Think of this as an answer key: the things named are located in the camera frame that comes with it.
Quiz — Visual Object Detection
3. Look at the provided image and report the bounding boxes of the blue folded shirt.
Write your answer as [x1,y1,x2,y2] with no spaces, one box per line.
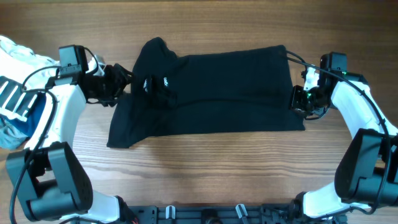
[9,93,46,137]

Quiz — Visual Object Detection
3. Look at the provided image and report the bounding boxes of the light blue folded garment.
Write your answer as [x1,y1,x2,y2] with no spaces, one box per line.
[1,118,28,150]

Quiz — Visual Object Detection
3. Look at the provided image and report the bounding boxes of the black right camera cable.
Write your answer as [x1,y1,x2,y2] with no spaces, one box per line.
[284,49,392,218]

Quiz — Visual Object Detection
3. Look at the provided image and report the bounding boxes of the black polo shirt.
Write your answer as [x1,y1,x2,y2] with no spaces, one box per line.
[107,37,304,148]

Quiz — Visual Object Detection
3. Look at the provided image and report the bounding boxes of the white folded shirt black print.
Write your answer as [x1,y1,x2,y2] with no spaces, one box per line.
[1,35,60,122]

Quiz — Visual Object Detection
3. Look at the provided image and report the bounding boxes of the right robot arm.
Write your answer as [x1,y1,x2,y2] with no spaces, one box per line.
[284,51,397,222]

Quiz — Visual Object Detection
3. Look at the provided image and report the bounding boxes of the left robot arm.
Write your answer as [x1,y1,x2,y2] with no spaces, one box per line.
[1,45,139,223]

